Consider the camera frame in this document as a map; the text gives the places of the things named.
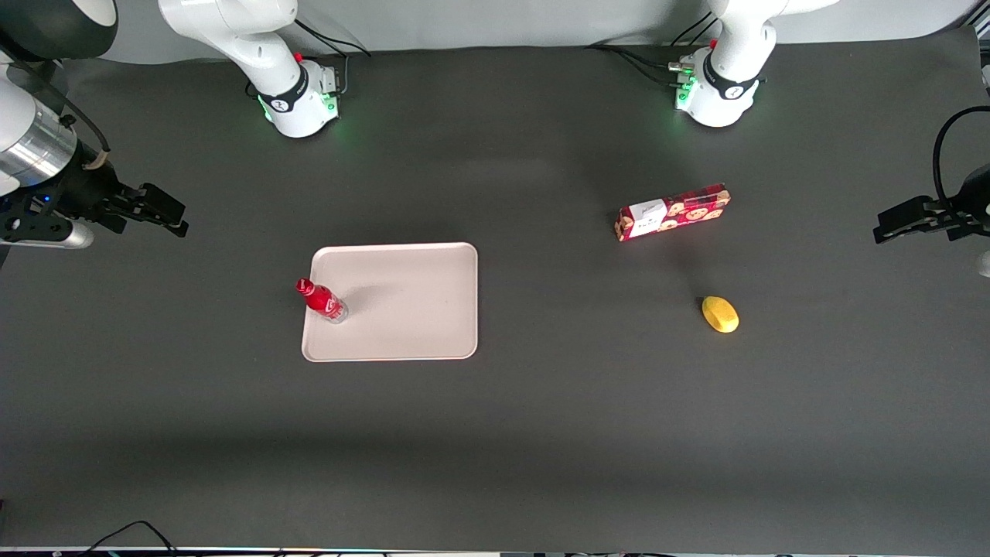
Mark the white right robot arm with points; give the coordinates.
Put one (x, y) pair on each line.
(31, 139)

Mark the red tartan cookie box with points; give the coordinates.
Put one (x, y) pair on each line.
(671, 213)

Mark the yellow lemon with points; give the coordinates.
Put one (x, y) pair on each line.
(720, 314)

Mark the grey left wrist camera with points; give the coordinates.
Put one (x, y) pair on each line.
(984, 264)

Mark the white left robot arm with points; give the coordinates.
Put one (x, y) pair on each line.
(727, 73)

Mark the red coke bottle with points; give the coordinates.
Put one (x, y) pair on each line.
(323, 302)

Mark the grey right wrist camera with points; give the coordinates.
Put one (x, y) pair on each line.
(46, 234)

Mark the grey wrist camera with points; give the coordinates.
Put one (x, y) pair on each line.
(984, 264)
(46, 234)

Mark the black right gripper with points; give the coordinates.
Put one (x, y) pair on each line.
(83, 189)

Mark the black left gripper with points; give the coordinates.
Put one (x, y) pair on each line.
(971, 203)

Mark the beige plastic tray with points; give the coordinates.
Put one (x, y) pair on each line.
(410, 305)

